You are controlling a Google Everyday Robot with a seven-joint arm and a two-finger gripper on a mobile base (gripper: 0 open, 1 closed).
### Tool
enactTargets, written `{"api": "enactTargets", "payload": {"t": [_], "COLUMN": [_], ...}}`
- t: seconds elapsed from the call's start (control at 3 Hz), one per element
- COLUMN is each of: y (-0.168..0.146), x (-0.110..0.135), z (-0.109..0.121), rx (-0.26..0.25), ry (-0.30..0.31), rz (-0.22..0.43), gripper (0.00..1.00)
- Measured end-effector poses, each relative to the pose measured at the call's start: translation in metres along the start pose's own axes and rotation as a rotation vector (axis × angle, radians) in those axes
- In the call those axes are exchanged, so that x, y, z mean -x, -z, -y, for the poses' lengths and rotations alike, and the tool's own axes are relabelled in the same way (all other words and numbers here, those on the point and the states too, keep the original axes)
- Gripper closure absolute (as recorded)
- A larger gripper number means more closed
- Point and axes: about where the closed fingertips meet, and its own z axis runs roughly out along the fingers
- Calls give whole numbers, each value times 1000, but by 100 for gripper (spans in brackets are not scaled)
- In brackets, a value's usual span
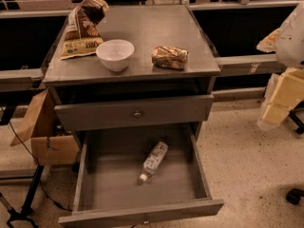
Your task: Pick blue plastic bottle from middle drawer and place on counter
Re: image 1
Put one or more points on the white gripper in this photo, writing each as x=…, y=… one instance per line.
x=292, y=43

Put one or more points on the clear plastic water bottle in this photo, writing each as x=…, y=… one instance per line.
x=153, y=161

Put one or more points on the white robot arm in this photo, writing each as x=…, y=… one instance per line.
x=290, y=40

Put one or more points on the closed grey top drawer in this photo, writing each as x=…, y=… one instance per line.
x=118, y=114

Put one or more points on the grey drawer cabinet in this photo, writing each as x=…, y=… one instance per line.
x=85, y=80

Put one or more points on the open grey middle drawer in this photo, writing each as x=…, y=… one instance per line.
x=109, y=192

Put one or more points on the black chair base leg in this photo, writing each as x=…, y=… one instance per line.
x=296, y=120

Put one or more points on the crumpled gold snack packet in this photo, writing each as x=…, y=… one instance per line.
x=170, y=57

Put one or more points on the black chair caster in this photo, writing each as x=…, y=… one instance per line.
x=294, y=196

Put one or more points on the white bowl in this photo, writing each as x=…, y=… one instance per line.
x=115, y=54

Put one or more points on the brown chip bag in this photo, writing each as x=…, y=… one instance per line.
x=82, y=37

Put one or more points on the cardboard box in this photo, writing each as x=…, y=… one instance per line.
x=39, y=123

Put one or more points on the black tripod stand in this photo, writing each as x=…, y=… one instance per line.
x=31, y=177

